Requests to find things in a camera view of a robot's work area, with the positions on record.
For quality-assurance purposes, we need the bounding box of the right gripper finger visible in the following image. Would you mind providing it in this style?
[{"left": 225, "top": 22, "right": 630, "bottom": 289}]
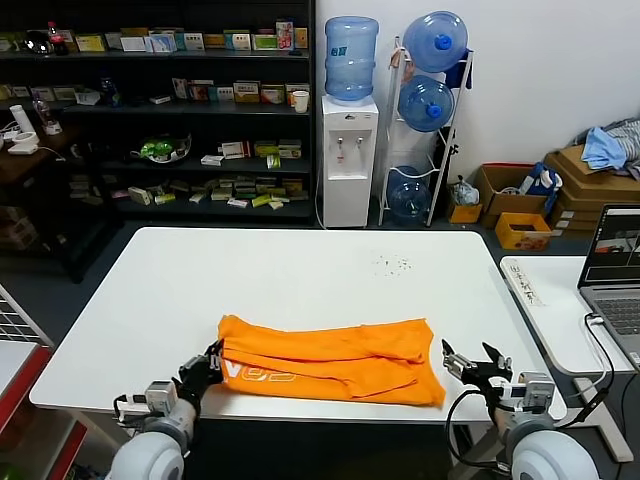
[
  {"left": 440, "top": 338, "right": 477, "bottom": 383},
  {"left": 480, "top": 341, "right": 514, "bottom": 382}
]

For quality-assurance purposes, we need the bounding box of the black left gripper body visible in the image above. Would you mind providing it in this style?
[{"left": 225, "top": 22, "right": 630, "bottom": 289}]
[{"left": 174, "top": 353, "right": 222, "bottom": 402}]

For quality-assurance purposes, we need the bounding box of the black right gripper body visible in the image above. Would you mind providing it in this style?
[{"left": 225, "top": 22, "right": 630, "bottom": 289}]
[{"left": 466, "top": 366, "right": 514, "bottom": 397}]

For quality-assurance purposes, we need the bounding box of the orange t-shirt with white print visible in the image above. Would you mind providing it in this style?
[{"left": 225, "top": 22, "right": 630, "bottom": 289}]
[{"left": 217, "top": 314, "right": 447, "bottom": 408}]

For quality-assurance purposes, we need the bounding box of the white side table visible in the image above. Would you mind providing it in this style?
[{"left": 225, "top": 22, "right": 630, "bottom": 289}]
[{"left": 499, "top": 254, "right": 640, "bottom": 464}]

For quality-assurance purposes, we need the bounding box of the orange yellow cardboard box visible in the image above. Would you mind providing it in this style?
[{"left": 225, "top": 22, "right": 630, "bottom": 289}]
[{"left": 494, "top": 211, "right": 554, "bottom": 251}]

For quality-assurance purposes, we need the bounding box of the grey laptop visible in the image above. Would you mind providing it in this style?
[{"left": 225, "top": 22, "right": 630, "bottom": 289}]
[{"left": 578, "top": 203, "right": 640, "bottom": 370}]

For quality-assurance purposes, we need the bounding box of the small yellow cardboard box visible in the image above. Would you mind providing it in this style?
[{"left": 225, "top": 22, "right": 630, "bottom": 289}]
[{"left": 446, "top": 193, "right": 485, "bottom": 225}]

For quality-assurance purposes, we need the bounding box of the flat brown cardboard box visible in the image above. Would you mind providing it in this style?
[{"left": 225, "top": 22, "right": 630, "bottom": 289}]
[
  {"left": 549, "top": 202, "right": 609, "bottom": 237},
  {"left": 555, "top": 185, "right": 640, "bottom": 207}
]

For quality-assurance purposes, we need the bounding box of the open brown cardboard box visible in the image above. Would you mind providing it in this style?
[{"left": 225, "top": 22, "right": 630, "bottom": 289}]
[{"left": 474, "top": 163, "right": 551, "bottom": 230}]

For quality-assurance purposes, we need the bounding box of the crumpled clear plastic bag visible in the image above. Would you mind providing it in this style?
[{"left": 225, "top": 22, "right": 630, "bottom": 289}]
[{"left": 449, "top": 180, "right": 482, "bottom": 206}]

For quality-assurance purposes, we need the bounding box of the blue and white bag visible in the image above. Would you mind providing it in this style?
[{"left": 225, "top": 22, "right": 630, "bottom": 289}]
[{"left": 519, "top": 161, "right": 565, "bottom": 214}]

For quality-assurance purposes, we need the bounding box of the white water dispenser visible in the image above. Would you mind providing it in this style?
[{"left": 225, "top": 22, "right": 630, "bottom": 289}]
[{"left": 320, "top": 94, "right": 380, "bottom": 230}]

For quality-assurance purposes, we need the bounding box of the large flat cardboard box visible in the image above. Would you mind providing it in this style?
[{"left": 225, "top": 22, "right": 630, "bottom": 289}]
[{"left": 544, "top": 144, "right": 640, "bottom": 192}]

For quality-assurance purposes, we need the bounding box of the green snack bag in bowl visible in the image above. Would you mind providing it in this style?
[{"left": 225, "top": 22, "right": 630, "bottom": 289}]
[{"left": 130, "top": 132, "right": 194, "bottom": 166}]

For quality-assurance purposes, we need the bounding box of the black folded tripod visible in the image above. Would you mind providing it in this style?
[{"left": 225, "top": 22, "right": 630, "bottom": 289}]
[{"left": 437, "top": 128, "right": 461, "bottom": 175}]

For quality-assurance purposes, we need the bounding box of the light blue garment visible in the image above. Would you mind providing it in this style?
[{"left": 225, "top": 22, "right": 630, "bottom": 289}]
[{"left": 582, "top": 126, "right": 632, "bottom": 171}]

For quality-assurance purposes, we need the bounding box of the yellow box with white label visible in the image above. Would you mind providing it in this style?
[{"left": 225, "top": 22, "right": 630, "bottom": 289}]
[{"left": 232, "top": 80, "right": 262, "bottom": 104}]

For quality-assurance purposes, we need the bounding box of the white metal jug rack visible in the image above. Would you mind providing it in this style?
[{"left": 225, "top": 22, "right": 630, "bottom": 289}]
[{"left": 377, "top": 34, "right": 475, "bottom": 228}]

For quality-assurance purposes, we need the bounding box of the yellow and red box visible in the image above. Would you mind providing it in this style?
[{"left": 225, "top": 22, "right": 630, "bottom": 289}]
[{"left": 259, "top": 83, "right": 287, "bottom": 105}]

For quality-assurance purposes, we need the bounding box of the brown wooden desk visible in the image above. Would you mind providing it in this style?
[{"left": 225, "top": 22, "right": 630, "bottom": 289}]
[{"left": 0, "top": 125, "right": 91, "bottom": 187}]

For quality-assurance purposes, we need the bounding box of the white orange medicine box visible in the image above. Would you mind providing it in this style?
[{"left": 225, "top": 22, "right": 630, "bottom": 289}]
[{"left": 284, "top": 82, "right": 311, "bottom": 106}]

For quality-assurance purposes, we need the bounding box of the grey striped garment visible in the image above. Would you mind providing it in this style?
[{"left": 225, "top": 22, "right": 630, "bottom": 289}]
[{"left": 602, "top": 117, "right": 640, "bottom": 179}]

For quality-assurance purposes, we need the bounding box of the blue bottle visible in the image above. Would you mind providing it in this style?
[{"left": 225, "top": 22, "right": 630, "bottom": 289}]
[{"left": 99, "top": 76, "right": 122, "bottom": 107}]

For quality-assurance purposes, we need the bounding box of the white round device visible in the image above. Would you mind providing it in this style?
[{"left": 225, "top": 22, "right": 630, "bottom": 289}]
[{"left": 6, "top": 131, "right": 41, "bottom": 156}]

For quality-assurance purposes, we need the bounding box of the dark blue cloth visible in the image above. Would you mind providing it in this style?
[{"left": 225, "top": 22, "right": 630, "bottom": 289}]
[{"left": 445, "top": 48, "right": 475, "bottom": 91}]

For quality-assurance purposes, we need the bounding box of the clear plastic bottle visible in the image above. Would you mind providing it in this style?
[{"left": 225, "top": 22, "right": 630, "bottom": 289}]
[{"left": 32, "top": 98, "right": 64, "bottom": 135}]

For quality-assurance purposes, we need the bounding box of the black shelf unit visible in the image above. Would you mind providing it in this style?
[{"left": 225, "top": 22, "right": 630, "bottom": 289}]
[{"left": 0, "top": 0, "right": 317, "bottom": 226}]

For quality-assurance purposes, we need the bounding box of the green and white medicine box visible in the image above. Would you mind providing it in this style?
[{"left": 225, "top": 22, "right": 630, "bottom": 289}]
[{"left": 175, "top": 31, "right": 206, "bottom": 51}]

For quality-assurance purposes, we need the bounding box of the blue and white medicine box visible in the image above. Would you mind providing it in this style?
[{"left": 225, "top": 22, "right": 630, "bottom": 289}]
[{"left": 144, "top": 29, "right": 177, "bottom": 54}]

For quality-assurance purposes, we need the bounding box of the blue water jug with label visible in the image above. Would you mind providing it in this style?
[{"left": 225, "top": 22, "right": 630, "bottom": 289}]
[{"left": 324, "top": 15, "right": 380, "bottom": 105}]

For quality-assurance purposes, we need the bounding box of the tall pink medicine box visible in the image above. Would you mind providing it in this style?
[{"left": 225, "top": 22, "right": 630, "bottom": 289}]
[{"left": 275, "top": 19, "right": 296, "bottom": 51}]

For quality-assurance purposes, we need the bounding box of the cola bottle with red label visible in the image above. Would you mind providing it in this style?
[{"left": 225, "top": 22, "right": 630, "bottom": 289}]
[{"left": 46, "top": 20, "right": 70, "bottom": 55}]

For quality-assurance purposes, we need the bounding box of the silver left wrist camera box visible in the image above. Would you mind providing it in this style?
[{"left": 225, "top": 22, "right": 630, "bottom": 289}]
[{"left": 144, "top": 380, "right": 180, "bottom": 415}]

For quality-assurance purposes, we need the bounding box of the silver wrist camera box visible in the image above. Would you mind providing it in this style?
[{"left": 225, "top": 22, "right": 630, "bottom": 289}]
[
  {"left": 517, "top": 372, "right": 557, "bottom": 414},
  {"left": 144, "top": 380, "right": 180, "bottom": 415}
]

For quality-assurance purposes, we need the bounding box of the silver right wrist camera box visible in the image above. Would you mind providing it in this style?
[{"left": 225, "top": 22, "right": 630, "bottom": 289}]
[{"left": 517, "top": 372, "right": 557, "bottom": 414}]

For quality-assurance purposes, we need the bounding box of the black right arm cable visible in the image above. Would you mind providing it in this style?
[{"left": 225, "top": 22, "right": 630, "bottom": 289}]
[{"left": 445, "top": 388, "right": 509, "bottom": 471}]

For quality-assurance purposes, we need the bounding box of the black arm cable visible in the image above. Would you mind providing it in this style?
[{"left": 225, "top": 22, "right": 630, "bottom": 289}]
[
  {"left": 112, "top": 393, "right": 151, "bottom": 429},
  {"left": 445, "top": 388, "right": 509, "bottom": 471}
]

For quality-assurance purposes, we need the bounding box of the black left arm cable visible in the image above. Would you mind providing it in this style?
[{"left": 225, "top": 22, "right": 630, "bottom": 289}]
[{"left": 112, "top": 393, "right": 151, "bottom": 429}]

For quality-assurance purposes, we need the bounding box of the black laptop power cable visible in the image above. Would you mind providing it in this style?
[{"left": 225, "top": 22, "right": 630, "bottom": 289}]
[{"left": 542, "top": 312, "right": 619, "bottom": 446}]

